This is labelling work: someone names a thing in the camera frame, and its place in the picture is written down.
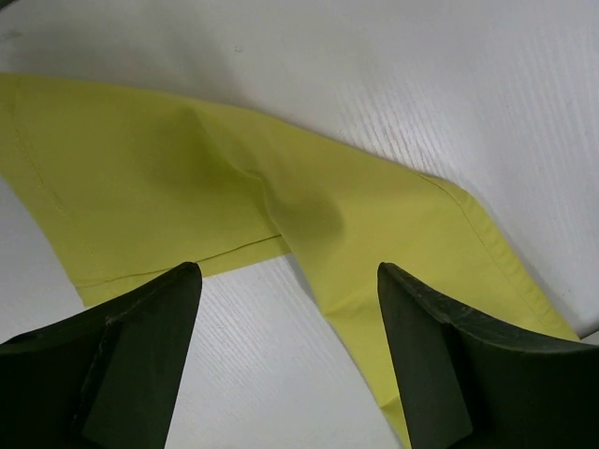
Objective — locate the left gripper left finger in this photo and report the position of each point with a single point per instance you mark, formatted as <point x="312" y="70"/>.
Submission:
<point x="107" y="377"/>

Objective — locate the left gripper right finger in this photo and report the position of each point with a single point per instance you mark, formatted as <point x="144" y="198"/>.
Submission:
<point x="469" y="380"/>

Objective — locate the yellow trousers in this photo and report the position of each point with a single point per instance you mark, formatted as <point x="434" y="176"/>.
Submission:
<point x="127" y="184"/>

